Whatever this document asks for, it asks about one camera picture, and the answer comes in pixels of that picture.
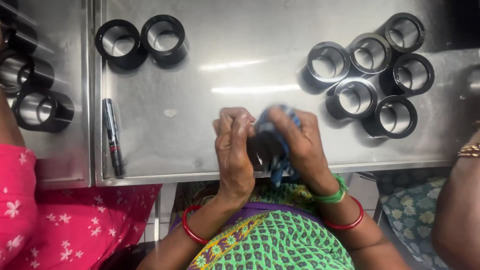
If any person's left hand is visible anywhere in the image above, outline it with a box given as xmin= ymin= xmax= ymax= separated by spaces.
xmin=213 ymin=107 xmax=257 ymax=202

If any person's right hand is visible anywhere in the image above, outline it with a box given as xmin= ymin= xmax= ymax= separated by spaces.
xmin=268 ymin=107 xmax=339 ymax=194

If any blue patterned cloth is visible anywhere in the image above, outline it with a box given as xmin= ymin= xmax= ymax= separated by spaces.
xmin=254 ymin=104 xmax=303 ymax=187

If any black metal cylinder sleeve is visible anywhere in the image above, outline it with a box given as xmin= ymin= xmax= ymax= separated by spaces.
xmin=95 ymin=19 xmax=147 ymax=70
xmin=140 ymin=14 xmax=189 ymax=68
xmin=0 ymin=20 xmax=39 ymax=55
xmin=0 ymin=50 xmax=55 ymax=94
xmin=245 ymin=129 xmax=286 ymax=173
xmin=12 ymin=87 xmax=75 ymax=133

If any green thread wristband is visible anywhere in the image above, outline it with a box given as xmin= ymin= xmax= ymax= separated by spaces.
xmin=312 ymin=174 xmax=349 ymax=205

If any cluster of black sleeves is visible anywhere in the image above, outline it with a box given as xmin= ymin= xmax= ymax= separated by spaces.
xmin=302 ymin=12 xmax=436 ymax=140

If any red bangle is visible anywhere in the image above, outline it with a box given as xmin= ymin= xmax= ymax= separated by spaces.
xmin=182 ymin=204 xmax=211 ymax=245
xmin=322 ymin=196 xmax=365 ymax=231

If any green patterned garment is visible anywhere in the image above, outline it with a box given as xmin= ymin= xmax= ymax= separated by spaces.
xmin=168 ymin=180 xmax=355 ymax=270

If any black marker pen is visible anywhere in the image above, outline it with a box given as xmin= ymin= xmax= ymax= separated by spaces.
xmin=102 ymin=98 xmax=125 ymax=177

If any gold bangle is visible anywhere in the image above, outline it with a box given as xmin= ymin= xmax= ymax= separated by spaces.
xmin=457 ymin=143 xmax=480 ymax=158

